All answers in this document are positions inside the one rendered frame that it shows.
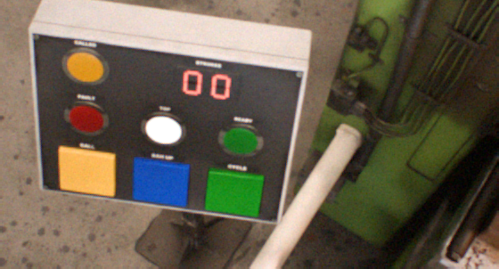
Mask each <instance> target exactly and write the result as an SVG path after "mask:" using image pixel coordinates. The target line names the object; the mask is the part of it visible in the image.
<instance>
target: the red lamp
mask: <svg viewBox="0 0 499 269"><path fill-rule="evenodd" d="M70 122H71V123H72V124H73V126H75V127H76V128H77V129H78V130H80V131H83V132H97V131H98V130H99V129H101V128H102V126H103V116H102V115H101V114H100V112H98V111H97V110H95V109H94V108H92V107H86V106H80V107H75V108H74V109H73V110H72V111H71V112H70Z"/></svg>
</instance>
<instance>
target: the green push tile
mask: <svg viewBox="0 0 499 269"><path fill-rule="evenodd" d="M264 182H265V176H264V175H254V174H249V173H243V172H238V171H228V170H223V169H217V168H212V167H210V168H209V171H208V180H207V188H206V203H205V209H208V210H214V211H219V212H225V213H230V214H235V215H245V216H254V217H257V216H258V215H259V207H260V201H261V197H262V191H263V187H264Z"/></svg>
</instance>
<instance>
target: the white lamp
mask: <svg viewBox="0 0 499 269"><path fill-rule="evenodd" d="M147 132H148V135H149V136H150V137H151V138H152V139H153V140H154V141H156V142H161V143H172V142H175V141H176V140H177V139H178V138H179V136H180V135H181V129H180V126H178V124H177V123H176V122H174V121H173V120H172V119H170V118H165V117H157V118H153V119H152V120H151V121H150V122H148V125H147Z"/></svg>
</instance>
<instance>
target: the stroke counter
mask: <svg viewBox="0 0 499 269"><path fill-rule="evenodd" d="M187 73H189V74H194V75H199V76H198V83H201V74H199V73H198V72H192V71H187ZM187 73H184V81H185V82H186V83H184V91H185V92H187V93H188V94H197V93H200V89H201V85H199V84H198V83H196V82H192V81H187ZM216 78H225V79H226V86H218V85H216ZM230 81H231V79H230V78H227V77H225V76H219V75H216V76H215V77H213V83H212V85H213V86H212V90H211V95H215V98H225V97H226V98H228V94H229V88H230ZM186 84H193V85H198V86H197V93H196V92H191V91H186ZM214 86H216V87H214ZM216 88H224V89H225V96H222V95H216V94H215V91H216Z"/></svg>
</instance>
